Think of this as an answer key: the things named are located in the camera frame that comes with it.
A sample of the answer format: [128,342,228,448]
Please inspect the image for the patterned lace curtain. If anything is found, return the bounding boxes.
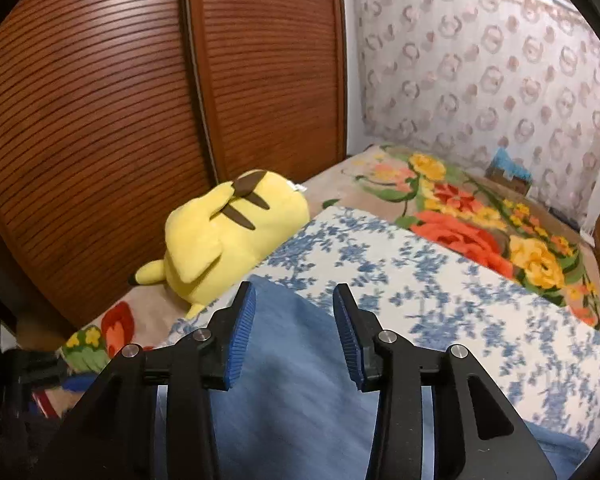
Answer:
[353,0,600,222]

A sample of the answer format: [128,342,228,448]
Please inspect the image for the small blue roofed house box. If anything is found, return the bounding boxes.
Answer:
[486,148,532,196]

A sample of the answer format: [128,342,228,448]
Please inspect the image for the colourful floral bed blanket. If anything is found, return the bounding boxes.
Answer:
[34,143,600,418]

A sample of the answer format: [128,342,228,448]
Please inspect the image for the brown louvred wardrobe door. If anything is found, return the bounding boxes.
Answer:
[184,0,347,182]
[0,0,214,329]

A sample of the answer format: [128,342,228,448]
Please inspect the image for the blue denim jeans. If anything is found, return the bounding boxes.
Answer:
[154,274,592,480]

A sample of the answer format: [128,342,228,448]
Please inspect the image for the yellow Pikachu plush toy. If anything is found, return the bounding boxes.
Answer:
[131,169,310,318]

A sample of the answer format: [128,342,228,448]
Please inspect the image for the blue floral white cushion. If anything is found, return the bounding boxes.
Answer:
[168,205,600,453]

